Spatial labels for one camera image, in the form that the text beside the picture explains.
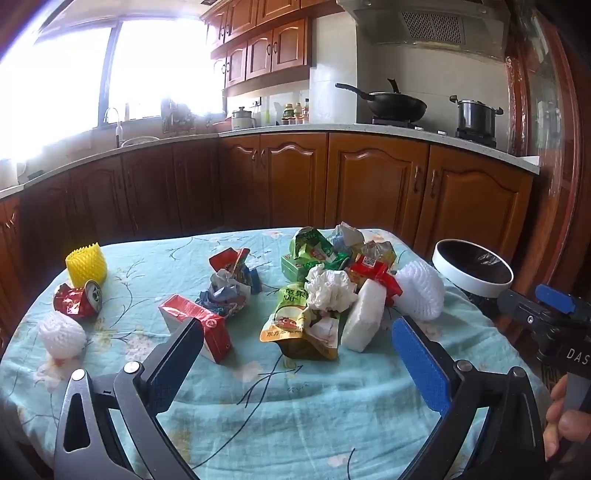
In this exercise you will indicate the large white foam fruit net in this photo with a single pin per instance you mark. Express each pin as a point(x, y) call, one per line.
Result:
point(419, 290)

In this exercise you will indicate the gas stove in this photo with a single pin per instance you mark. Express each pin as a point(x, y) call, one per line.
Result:
point(415, 124)

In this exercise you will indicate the red drink carton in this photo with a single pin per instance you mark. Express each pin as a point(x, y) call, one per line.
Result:
point(198, 325)

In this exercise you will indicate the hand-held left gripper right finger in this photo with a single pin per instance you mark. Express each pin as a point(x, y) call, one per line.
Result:
point(422, 364)

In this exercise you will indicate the green wrapper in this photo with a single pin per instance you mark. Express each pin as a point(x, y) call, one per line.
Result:
point(311, 243)

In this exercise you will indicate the wooden lower cabinets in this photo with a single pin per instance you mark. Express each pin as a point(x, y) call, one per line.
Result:
point(369, 184)

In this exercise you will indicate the steel cooking pot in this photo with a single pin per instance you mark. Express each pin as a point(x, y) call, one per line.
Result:
point(475, 115)

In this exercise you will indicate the seasoning bottle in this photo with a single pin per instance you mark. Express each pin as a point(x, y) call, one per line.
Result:
point(304, 111)
point(288, 114)

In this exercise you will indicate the crumpled grey blue paper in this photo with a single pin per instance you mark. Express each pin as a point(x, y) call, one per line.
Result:
point(224, 295)

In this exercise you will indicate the wooden upper cabinets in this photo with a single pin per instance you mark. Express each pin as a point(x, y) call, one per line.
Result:
point(265, 50)

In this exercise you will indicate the yellow foam fruit net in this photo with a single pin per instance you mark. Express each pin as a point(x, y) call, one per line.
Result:
point(85, 266)

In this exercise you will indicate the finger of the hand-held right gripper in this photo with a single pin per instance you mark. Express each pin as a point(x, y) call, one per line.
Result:
point(556, 299)

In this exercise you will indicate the crushed red can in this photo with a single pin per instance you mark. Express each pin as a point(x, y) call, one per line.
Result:
point(77, 300)

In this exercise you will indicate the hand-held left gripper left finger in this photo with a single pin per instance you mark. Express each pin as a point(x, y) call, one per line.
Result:
point(175, 364)

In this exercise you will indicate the speckled kitchen countertop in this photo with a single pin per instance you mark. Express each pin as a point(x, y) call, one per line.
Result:
point(323, 129)

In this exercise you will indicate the kitchen faucet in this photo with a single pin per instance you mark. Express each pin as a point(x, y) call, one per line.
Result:
point(114, 122)

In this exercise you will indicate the wooden cabinets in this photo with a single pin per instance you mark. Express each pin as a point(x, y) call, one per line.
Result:
point(265, 50)
point(369, 184)

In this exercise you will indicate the white jug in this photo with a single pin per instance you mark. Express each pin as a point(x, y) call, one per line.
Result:
point(7, 171)

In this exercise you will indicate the white tissue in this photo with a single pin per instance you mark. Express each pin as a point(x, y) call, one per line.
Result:
point(330, 288)

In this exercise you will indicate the dish rack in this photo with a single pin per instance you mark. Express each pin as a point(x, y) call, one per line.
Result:
point(178, 115)

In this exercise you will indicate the person's right hand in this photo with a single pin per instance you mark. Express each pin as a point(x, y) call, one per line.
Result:
point(570, 429)

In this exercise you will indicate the range hood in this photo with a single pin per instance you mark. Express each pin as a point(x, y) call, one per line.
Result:
point(425, 25)

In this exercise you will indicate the clear plastic wrapper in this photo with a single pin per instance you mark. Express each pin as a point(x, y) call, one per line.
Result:
point(376, 251)

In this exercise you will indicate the yellow green snack bag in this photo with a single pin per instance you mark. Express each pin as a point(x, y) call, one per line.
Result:
point(295, 330)

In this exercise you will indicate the red crumpled wrapper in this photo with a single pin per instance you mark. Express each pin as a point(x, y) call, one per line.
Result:
point(375, 273)

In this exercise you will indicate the white rice cooker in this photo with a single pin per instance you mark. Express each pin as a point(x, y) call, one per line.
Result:
point(242, 119)

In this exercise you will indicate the teal floral tablecloth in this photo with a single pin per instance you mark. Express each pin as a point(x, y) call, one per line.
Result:
point(277, 406)

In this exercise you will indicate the red snack wrapper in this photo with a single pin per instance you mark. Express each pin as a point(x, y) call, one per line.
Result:
point(230, 261)

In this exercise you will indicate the green drink carton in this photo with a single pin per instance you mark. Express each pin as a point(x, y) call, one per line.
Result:
point(293, 268)

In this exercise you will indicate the black wok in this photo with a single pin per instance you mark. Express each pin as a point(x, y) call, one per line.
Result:
point(397, 105)

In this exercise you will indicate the kitchen window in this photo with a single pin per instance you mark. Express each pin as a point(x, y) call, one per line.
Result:
point(92, 78)

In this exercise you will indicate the wooden door frame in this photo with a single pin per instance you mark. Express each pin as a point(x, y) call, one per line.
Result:
point(549, 138)

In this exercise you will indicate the white rimmed trash bin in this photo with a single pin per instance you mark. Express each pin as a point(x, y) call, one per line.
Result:
point(473, 268)

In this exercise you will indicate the white foam block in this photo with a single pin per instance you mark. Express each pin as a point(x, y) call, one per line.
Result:
point(364, 318)

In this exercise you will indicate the small white foam fruit net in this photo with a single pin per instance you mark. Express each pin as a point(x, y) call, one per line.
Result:
point(62, 336)

